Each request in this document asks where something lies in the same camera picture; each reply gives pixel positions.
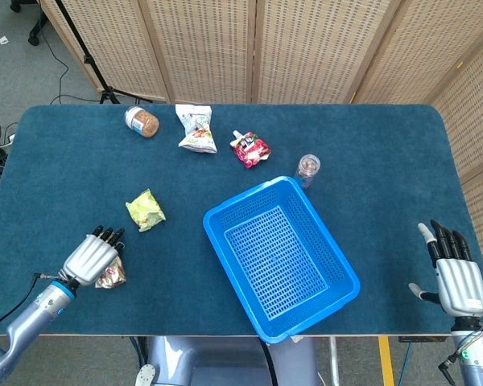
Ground black tripod stand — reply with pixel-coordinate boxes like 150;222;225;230
54;0;154;105

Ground metal table leg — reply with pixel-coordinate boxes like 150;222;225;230
328;336;341;386

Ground white-lidded jar, brown contents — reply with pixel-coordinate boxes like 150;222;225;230
123;105;161;139

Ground teal table cloth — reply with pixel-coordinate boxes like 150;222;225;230
0;103;483;338

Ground green crinkled snack bag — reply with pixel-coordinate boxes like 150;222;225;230
125;188;167;233

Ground clear jar with blue label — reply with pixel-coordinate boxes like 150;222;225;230
293;154;322;190

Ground woven wooden folding screen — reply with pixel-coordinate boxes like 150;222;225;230
39;0;483;282

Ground thin black floor cable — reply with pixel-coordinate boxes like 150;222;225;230
39;23;105;105

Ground blue hanging cable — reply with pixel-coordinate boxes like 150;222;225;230
401;341;413;386

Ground grey-blue robot torso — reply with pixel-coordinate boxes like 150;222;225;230
134;335;321;386

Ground red white snack packet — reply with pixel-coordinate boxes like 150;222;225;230
94;255;128;290

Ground blue perforated plastic basket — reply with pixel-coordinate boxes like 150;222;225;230
202;175;361;346

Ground white printed snack bag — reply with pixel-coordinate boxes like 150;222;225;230
174;103;219;155

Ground red spouted drink pouch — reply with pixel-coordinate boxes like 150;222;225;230
229;129;273;170

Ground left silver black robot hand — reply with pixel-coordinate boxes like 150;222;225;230
62;224;126;287

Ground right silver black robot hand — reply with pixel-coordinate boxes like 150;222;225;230
408;219;483;318

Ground black office chair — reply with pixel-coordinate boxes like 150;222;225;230
10;0;49;46

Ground black torso cable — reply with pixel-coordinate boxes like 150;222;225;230
260;340;279;386

